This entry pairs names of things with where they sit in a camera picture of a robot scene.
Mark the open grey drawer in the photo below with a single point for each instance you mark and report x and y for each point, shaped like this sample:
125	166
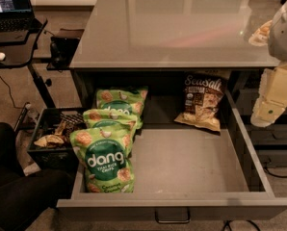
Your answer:
214	176

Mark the front green dang chip bag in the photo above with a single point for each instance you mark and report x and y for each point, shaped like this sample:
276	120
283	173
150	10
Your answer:
104	153

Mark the black laptop stand table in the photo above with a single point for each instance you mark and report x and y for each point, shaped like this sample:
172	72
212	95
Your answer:
22	55

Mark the black laptop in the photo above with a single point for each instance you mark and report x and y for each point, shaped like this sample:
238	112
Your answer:
16	18

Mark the person's leg in black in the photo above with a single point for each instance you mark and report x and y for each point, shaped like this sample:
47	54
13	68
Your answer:
23	198

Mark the green dang chip bag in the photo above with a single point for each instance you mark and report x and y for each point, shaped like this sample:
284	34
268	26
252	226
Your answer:
104	153
129	101
105	120

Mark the dark sea salt chip bag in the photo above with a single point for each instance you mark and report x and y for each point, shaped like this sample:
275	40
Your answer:
203	93

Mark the snack bags in crate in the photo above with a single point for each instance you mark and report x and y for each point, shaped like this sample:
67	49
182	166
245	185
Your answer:
57	139

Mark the metal drawer handle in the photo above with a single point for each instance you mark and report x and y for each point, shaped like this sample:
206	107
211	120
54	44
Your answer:
172	215

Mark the middle green dang chip bag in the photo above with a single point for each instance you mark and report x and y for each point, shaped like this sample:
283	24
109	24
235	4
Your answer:
105	120

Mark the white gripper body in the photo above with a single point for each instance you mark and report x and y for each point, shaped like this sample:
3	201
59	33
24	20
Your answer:
284	38

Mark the black plastic crate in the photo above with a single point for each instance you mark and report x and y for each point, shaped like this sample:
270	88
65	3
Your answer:
60	157

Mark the rear green dang chip bag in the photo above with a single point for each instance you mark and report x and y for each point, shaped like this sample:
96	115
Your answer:
129	101

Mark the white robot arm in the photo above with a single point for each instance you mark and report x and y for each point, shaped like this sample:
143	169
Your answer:
273	34

